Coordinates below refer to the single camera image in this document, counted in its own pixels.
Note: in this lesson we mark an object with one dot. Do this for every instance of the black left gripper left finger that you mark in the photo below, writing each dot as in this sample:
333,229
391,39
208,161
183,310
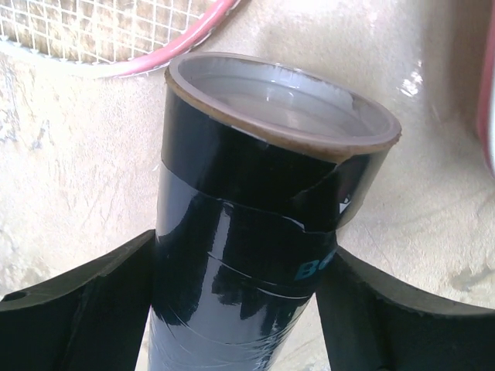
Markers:
89,318

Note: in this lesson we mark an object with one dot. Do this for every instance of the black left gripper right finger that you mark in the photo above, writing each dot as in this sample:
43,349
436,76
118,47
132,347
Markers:
373,321

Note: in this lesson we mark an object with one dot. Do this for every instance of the black shuttlecock tube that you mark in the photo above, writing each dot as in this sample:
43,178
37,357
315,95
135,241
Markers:
262,166

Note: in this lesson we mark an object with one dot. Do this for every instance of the pink badminton racket upper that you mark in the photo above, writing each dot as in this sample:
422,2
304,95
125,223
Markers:
99,39

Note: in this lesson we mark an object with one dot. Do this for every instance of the pink sport racket bag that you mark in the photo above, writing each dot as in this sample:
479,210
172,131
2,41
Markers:
485,108

